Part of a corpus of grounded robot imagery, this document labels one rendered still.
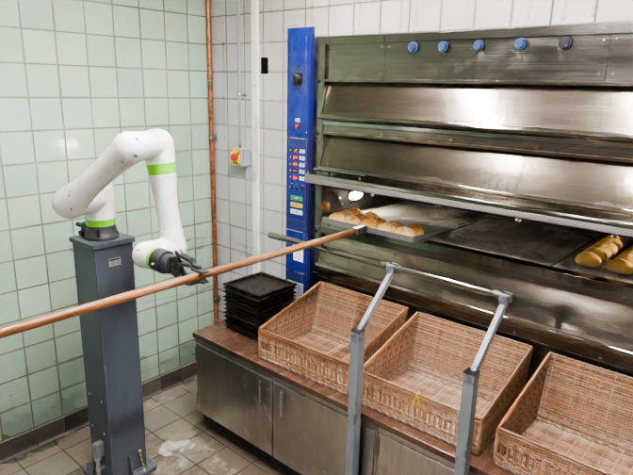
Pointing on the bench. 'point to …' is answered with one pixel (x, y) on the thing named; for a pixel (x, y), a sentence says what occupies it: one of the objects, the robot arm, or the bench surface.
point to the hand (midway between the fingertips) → (200, 274)
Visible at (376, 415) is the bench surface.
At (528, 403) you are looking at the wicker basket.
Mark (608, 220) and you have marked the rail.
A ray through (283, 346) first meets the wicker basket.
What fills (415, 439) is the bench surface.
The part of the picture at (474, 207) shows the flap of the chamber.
